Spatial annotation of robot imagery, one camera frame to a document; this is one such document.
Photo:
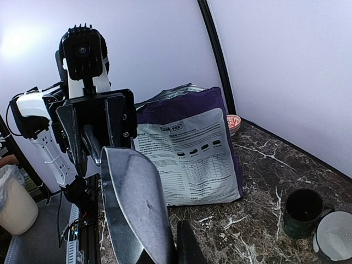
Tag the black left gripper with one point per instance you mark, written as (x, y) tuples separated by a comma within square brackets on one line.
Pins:
[(112, 116)]

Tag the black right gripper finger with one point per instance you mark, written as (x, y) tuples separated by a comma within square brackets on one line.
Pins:
[(188, 249)]

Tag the metal food scoop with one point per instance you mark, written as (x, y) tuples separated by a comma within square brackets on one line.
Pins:
[(134, 205)]

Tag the purple pet food bag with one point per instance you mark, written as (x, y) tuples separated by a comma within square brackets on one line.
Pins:
[(184, 132)]

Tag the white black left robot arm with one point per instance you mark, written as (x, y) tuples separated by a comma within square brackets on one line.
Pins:
[(32, 114)]

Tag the white ceramic pet bowl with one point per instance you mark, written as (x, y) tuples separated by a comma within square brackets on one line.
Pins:
[(332, 239)]

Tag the dark green mug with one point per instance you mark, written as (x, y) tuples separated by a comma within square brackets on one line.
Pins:
[(303, 210)]

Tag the red patterned small bowl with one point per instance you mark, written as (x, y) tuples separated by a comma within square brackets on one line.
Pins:
[(234, 123)]

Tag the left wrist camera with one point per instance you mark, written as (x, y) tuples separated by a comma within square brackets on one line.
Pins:
[(81, 46)]

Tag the black front frame rail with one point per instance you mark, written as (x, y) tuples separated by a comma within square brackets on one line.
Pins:
[(90, 220)]

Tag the grey slotted cable duct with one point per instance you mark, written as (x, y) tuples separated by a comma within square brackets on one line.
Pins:
[(73, 254)]

